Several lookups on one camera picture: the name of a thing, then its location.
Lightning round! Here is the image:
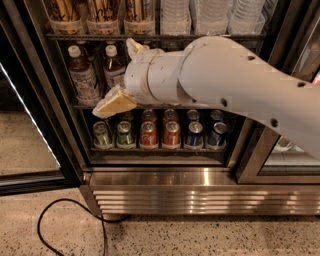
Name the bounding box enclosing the left clear water bottle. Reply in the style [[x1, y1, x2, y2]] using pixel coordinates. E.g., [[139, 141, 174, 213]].
[[160, 0, 191, 36]]

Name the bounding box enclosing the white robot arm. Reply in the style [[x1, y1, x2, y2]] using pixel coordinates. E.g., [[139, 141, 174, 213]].
[[93, 36, 320, 159]]

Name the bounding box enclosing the right clear water bottle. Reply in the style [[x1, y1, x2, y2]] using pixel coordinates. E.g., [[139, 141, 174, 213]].
[[228, 0, 265, 35]]

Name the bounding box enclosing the rear right red can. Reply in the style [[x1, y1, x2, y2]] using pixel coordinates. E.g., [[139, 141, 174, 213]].
[[163, 109, 178, 123]]

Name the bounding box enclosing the stainless steel fridge cabinet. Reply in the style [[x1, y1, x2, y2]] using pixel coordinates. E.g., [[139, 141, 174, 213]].
[[6, 0, 320, 216]]

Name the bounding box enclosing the front left blue can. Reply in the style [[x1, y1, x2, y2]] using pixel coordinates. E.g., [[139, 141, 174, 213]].
[[185, 121, 203, 147]]

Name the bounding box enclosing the middle tan coffee bottle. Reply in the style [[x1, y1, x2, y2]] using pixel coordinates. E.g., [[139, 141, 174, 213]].
[[87, 0, 120, 35]]

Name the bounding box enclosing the rear left blue can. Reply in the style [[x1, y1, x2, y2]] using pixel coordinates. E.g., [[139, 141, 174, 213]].
[[187, 109, 200, 123]]

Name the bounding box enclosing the front left green can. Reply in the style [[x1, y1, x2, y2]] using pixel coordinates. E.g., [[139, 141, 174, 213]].
[[93, 121, 113, 149]]

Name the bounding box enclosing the middle tea bottle white cap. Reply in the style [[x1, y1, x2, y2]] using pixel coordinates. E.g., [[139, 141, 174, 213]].
[[103, 45, 126, 88]]

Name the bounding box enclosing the left tan coffee bottle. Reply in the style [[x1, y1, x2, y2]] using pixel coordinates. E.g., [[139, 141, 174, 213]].
[[49, 0, 83, 35]]

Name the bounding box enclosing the rear left red can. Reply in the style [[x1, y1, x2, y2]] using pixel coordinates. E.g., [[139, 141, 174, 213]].
[[141, 109, 157, 124]]

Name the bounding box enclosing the front right red can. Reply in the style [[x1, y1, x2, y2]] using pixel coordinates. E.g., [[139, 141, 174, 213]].
[[163, 121, 181, 149]]

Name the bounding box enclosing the middle clear water bottle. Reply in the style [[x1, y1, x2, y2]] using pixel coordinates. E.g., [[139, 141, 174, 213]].
[[190, 0, 229, 35]]

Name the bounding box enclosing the open glass fridge door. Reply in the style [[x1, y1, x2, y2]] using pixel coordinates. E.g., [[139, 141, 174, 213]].
[[0, 23, 80, 196]]

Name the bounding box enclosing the left tea bottle white cap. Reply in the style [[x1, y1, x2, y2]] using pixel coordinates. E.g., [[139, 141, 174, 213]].
[[68, 45, 101, 106]]

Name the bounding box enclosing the rear right blue can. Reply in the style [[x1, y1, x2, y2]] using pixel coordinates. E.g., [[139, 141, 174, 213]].
[[210, 110, 224, 124]]

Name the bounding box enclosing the front left red can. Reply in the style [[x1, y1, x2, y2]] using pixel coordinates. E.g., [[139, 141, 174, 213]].
[[140, 121, 158, 149]]

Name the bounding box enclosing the front right blue can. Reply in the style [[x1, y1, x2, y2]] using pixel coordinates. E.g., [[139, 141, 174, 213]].
[[207, 122, 228, 147]]

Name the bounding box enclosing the tea bottle white cap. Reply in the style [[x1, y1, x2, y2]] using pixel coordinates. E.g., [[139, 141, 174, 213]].
[[103, 45, 126, 88], [68, 45, 101, 106]]

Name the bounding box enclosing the red can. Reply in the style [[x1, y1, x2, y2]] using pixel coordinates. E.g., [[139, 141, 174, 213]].
[[163, 109, 178, 123], [141, 109, 157, 124], [163, 121, 181, 149], [140, 121, 158, 149]]

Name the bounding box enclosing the black power cable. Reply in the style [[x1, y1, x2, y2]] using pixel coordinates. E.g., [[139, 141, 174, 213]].
[[36, 198, 129, 256]]

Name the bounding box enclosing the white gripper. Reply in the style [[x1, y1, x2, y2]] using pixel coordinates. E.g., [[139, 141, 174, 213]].
[[92, 38, 184, 119]]

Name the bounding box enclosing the blue can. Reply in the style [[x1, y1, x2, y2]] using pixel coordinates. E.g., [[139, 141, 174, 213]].
[[185, 121, 203, 147], [187, 109, 200, 123], [207, 122, 228, 147], [210, 110, 224, 124]]

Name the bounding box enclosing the green can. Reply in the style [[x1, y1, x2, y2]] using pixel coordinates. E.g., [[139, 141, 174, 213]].
[[120, 111, 134, 122], [93, 121, 113, 149], [117, 121, 135, 149]]

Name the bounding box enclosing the clear water bottle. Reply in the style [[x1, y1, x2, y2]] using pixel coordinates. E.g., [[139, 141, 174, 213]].
[[228, 0, 265, 35], [190, 0, 229, 35], [160, 0, 191, 36]]

